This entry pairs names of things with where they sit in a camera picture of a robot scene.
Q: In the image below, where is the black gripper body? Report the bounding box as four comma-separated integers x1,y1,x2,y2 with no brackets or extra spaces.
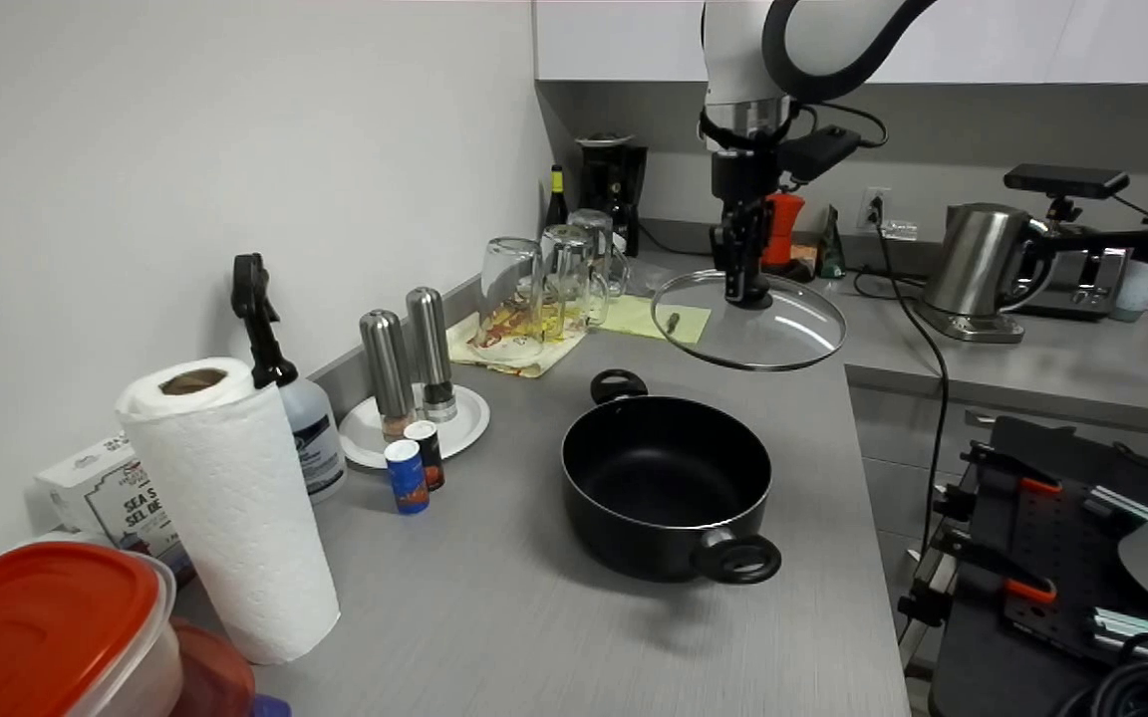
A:
709,137,783,244

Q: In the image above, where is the glass lid with black knob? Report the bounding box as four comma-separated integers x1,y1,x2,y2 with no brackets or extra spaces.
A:
646,268,850,376

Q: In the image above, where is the plastic container with red lid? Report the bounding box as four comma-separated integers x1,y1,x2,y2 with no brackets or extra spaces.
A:
0,534,187,717

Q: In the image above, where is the orange bottle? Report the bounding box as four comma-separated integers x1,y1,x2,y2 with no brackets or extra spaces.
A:
763,186,811,271

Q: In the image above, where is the small clear soap bottle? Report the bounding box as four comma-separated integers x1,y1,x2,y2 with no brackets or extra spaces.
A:
823,203,854,283

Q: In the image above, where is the pale yellow paper note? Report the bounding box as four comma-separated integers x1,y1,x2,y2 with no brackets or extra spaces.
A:
593,290,714,352

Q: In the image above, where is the black coffee maker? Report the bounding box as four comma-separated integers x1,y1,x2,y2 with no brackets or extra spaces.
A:
571,132,653,260

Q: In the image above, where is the clear drinking glass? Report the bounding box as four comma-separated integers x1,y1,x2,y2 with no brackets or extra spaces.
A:
567,209,632,290
536,218,608,307
478,230,545,319

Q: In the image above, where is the dark glass bottle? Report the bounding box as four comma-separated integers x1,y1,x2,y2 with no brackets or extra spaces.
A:
541,161,576,238

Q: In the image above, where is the steel electric kettle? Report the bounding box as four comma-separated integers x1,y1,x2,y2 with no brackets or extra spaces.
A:
925,201,1066,347

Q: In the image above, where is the patterned yellow dish cloth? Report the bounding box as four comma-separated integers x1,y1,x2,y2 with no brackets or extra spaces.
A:
442,296,591,381

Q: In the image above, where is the white upper cabinet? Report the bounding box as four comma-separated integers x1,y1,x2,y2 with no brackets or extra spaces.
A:
529,0,1148,89

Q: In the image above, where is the white round plate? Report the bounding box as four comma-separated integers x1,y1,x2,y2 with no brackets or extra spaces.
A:
337,377,495,473

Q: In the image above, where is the tall steel grinder mill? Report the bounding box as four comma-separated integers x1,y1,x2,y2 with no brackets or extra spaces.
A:
402,283,462,428

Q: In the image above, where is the silver toaster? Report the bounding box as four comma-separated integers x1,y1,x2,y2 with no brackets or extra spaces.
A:
1025,238,1135,323

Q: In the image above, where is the spice bottle with red label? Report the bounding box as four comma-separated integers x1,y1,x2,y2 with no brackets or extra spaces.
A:
409,417,450,493

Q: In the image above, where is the short steel grinder mill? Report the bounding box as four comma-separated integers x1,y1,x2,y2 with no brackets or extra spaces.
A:
355,307,420,444

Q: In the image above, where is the white mug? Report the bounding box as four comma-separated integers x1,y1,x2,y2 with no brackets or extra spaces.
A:
1110,255,1148,323

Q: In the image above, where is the spice bottle with blue label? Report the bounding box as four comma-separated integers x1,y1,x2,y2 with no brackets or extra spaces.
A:
382,436,435,518

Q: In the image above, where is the black equipment cart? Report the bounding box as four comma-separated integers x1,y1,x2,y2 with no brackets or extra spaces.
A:
894,410,1148,717

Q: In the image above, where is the spray bottle with black trigger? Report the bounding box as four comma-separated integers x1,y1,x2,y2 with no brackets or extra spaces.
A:
228,250,351,502

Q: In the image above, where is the white paper towel roll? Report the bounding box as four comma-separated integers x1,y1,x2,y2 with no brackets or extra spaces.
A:
114,356,346,669

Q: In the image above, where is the small red plastic container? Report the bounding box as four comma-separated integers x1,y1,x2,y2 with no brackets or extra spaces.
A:
172,616,264,717

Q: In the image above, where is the white salt box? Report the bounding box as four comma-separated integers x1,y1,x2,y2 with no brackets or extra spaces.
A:
29,436,195,584

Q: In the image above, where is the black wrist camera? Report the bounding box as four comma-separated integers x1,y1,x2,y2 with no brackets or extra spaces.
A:
777,125,864,186

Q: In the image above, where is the black power cable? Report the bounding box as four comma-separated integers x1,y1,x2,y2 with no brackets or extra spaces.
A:
864,193,957,568

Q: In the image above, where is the black pot with two handles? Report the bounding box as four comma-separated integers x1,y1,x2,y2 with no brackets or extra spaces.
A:
556,368,786,590

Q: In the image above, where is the black camera on stand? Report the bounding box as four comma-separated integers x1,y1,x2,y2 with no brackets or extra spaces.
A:
1002,161,1148,280

